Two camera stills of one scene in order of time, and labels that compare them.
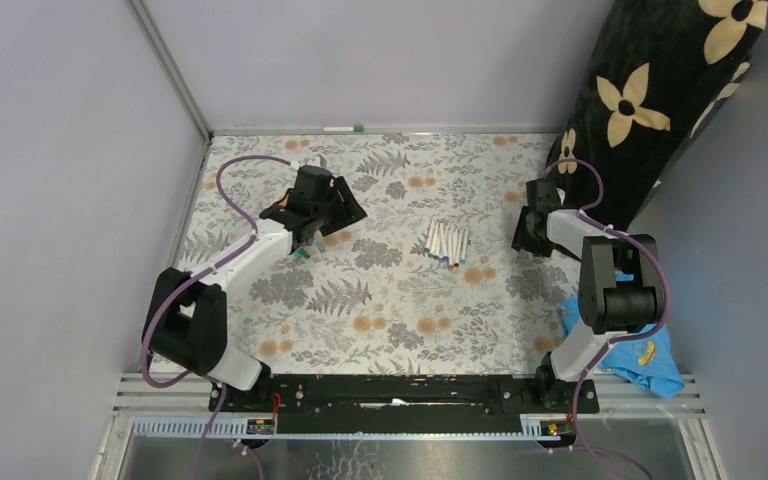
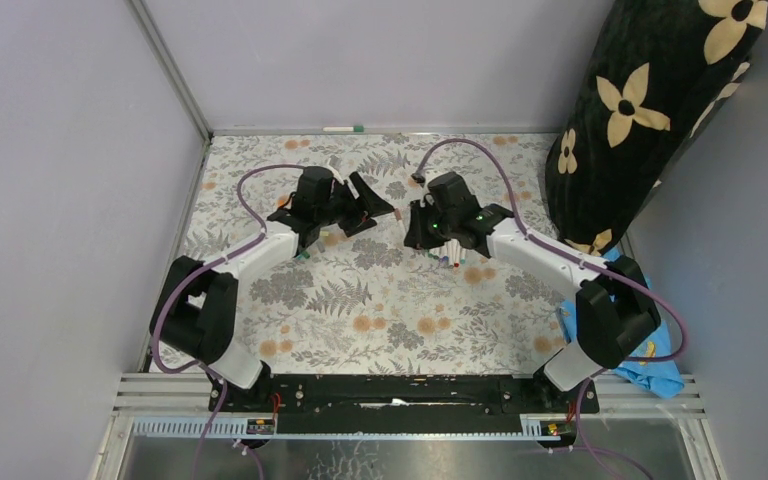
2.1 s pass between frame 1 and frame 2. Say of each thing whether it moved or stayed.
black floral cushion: stayed
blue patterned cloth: stayed
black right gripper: moved
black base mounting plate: stayed
